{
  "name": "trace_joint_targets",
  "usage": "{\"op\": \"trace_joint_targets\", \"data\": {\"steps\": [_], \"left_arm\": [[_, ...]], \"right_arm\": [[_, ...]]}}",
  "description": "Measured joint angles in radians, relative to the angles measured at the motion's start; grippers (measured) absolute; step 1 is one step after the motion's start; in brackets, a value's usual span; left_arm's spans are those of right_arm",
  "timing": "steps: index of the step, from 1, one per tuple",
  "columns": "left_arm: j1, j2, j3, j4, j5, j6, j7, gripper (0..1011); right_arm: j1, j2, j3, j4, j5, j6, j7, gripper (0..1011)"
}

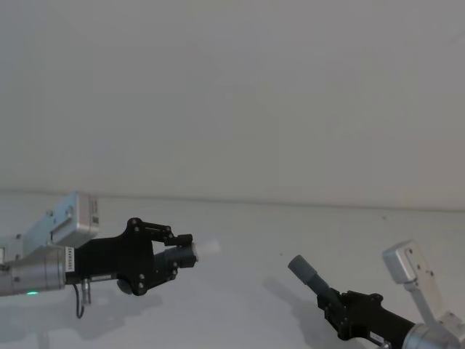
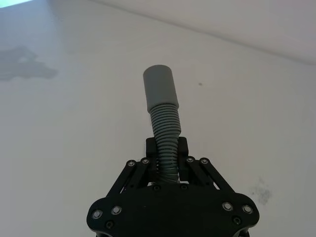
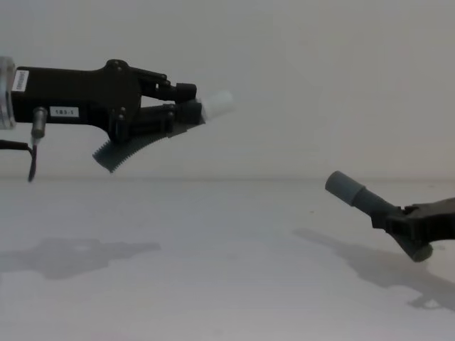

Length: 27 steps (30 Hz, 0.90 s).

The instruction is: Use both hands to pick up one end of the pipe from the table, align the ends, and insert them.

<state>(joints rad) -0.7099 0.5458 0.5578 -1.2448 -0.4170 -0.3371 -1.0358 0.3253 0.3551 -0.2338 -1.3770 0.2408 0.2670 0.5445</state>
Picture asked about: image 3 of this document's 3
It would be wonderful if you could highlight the thin dark cable, silver plug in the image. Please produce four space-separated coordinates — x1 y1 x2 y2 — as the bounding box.
0 106 49 183

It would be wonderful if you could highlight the white table cloth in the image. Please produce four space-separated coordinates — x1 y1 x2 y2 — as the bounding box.
0 176 455 341

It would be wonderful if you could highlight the grey angled plastic tube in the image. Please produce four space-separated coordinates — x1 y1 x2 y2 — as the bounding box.
324 170 434 264

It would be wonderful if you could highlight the white curtain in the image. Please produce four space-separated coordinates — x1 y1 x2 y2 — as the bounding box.
0 0 455 183

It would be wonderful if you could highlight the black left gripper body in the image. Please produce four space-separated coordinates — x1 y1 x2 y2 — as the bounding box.
10 58 142 144

